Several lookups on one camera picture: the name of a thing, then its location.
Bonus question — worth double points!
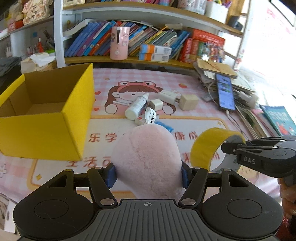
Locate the small white printed box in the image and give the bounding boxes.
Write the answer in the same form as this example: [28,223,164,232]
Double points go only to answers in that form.
[134,108,157,126]

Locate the white spray bottle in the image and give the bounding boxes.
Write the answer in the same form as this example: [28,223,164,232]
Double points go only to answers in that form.
[125,92,149,121]

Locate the large white power adapter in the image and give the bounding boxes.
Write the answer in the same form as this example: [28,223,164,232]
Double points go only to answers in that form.
[158,89,181,105]

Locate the small white charger cube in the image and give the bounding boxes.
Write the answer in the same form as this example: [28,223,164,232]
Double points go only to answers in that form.
[149,98,164,112]

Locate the person's right hand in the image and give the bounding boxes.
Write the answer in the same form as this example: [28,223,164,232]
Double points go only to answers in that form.
[278,178,296,220]

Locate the teal children's book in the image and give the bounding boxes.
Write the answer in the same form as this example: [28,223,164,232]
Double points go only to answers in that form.
[259,105,295,136]

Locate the smartphone with lit screen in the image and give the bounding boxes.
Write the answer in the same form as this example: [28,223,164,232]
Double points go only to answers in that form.
[215,74,235,111]

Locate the beige cube block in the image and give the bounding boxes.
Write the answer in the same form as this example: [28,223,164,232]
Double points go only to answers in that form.
[179,94,199,110]

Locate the pink cartoon table mat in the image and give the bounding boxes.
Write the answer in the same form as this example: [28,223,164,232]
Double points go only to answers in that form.
[0,68,285,204]

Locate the yellow cardboard box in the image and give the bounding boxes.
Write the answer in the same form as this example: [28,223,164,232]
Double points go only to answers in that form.
[1,63,95,161]

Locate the brown paper envelope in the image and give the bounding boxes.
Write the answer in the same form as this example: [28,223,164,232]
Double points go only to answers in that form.
[197,59,237,78]

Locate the red dictionary book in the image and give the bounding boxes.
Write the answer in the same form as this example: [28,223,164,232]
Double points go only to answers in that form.
[178,38,193,63]

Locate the white wooden bookshelf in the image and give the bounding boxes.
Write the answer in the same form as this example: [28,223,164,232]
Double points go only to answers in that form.
[54,1,245,69]

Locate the lower orange blue white box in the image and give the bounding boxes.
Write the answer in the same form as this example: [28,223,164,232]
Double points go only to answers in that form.
[139,53,170,63]

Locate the orange blue white box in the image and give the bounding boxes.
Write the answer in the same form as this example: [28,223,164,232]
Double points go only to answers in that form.
[139,53,170,63]
[139,44,171,55]

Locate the upper orange blue white box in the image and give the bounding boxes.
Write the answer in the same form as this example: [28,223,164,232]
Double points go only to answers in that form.
[139,44,171,55]

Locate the tissue box with tissues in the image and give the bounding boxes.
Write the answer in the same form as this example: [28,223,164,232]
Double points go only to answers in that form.
[21,52,57,74]

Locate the pink cylindrical dispenser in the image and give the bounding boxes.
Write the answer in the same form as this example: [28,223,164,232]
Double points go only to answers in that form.
[110,27,130,61]

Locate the white charging cable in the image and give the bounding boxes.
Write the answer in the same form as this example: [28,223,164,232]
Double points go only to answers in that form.
[207,83,250,140]

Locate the white wall charger plug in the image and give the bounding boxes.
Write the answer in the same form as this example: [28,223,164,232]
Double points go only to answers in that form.
[238,91,259,109]

